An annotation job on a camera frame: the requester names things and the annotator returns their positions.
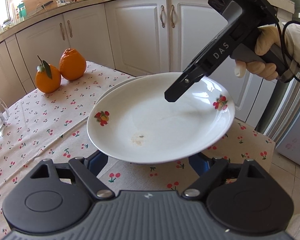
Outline cherry print tablecloth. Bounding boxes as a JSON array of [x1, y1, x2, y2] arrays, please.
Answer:
[[0, 60, 276, 237]]

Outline white refrigerator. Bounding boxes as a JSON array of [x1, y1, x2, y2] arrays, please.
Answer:
[[256, 80, 300, 165]]

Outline wooden cutting board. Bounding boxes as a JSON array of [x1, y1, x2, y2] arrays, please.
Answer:
[[22, 0, 57, 15]]

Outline bumpy orange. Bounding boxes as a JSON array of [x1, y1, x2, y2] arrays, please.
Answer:
[[59, 48, 87, 81]]

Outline white kitchen cabinets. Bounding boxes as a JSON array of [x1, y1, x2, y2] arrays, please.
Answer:
[[0, 0, 276, 128]]

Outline white plate with fruit print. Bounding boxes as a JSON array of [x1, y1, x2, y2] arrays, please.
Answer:
[[87, 73, 235, 164]]

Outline gloved right hand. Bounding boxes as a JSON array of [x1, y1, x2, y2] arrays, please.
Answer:
[[235, 23, 300, 81]]

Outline orange with leaf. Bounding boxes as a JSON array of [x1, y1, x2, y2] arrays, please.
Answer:
[[35, 56, 61, 93]]

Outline kitchen knife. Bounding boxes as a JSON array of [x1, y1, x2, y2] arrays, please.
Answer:
[[41, 0, 53, 8]]

